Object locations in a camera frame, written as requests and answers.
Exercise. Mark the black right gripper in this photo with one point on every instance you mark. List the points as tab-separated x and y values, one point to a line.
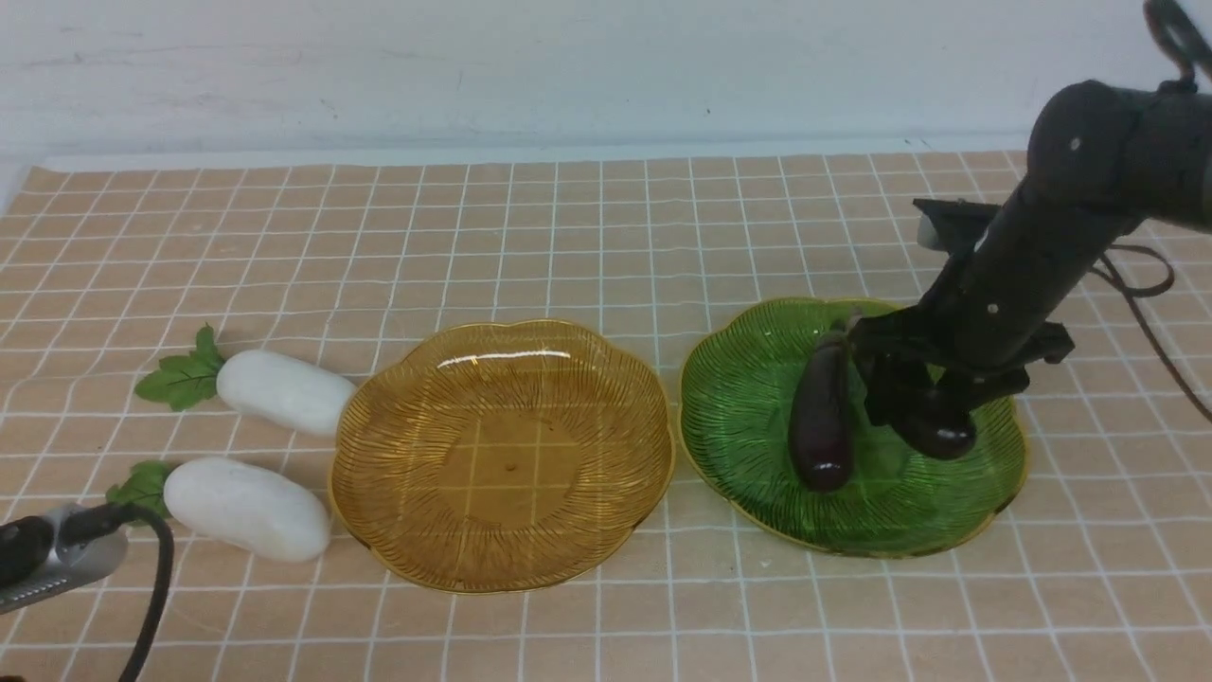
974	346

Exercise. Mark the purple eggplant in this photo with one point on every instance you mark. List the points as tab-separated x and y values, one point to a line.
929	421
819	431

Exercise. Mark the white radish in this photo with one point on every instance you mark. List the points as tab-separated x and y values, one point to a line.
234	502
273	386

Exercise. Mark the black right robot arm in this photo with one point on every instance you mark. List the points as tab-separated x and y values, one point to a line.
1100	162

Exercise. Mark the green plastic plate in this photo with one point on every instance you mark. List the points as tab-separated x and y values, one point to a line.
736	406

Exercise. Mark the checkered orange tablecloth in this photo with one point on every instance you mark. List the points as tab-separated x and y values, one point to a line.
1099	571

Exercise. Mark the amber plastic plate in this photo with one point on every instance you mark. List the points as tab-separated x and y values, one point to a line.
498	458

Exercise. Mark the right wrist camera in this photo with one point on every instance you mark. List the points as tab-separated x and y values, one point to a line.
952	226

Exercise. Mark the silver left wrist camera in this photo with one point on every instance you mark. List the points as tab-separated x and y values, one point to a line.
59	551

